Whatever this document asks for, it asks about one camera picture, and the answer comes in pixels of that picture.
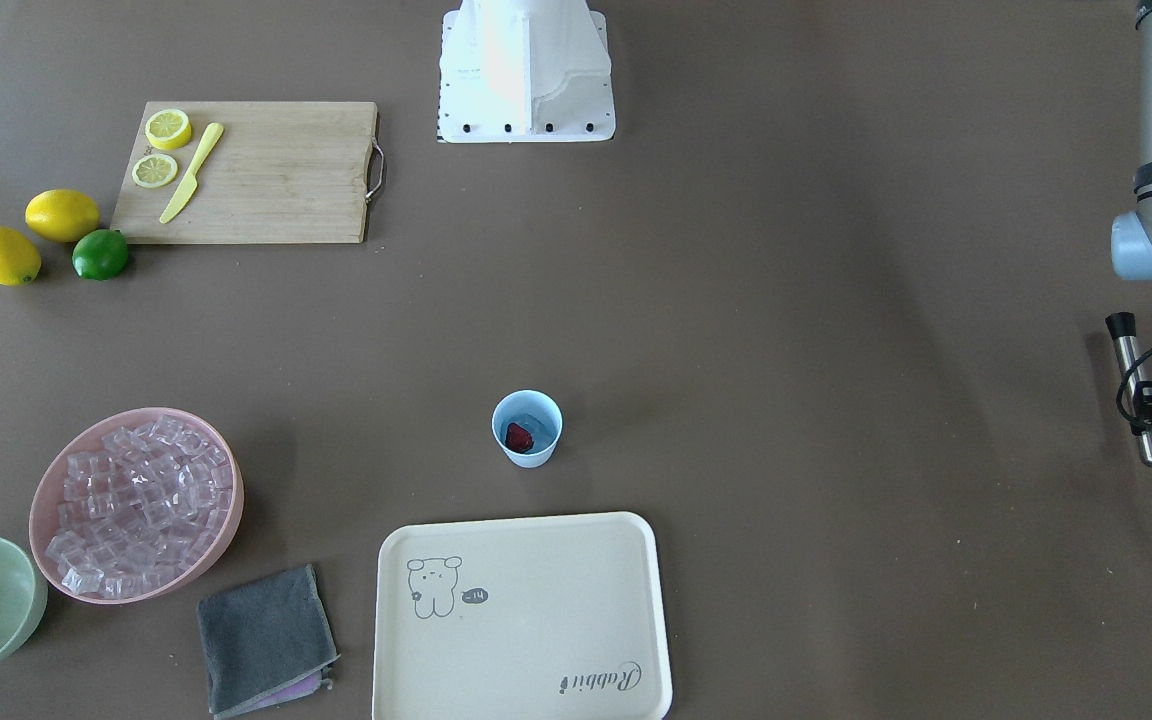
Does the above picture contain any yellow plastic knife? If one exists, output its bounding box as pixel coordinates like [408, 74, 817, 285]
[157, 122, 225, 223]

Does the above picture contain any green lime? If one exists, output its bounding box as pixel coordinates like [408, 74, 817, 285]
[70, 229, 131, 281]

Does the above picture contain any yellow lemon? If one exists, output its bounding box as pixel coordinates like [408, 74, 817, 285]
[26, 188, 101, 243]
[0, 225, 41, 286]

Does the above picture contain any wooden cutting board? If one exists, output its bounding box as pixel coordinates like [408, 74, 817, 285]
[109, 100, 384, 245]

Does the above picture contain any lemon half slice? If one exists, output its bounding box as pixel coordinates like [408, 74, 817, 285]
[143, 108, 194, 151]

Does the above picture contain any steel muddler with black tip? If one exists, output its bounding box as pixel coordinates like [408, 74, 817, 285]
[1105, 313, 1152, 468]

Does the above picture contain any red strawberry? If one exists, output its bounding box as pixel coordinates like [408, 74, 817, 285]
[503, 420, 535, 454]

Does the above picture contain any light blue plastic cup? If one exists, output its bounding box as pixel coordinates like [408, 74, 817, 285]
[492, 389, 564, 469]

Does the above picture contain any pink bowl of ice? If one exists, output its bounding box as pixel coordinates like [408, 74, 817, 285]
[28, 407, 244, 605]

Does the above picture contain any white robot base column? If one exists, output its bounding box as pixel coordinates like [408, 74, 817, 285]
[435, 1, 617, 143]

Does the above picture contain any cream rabbit tray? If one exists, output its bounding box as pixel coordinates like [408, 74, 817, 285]
[371, 511, 673, 719]

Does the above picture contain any grey folded cloth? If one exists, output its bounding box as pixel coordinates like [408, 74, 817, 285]
[196, 564, 340, 719]

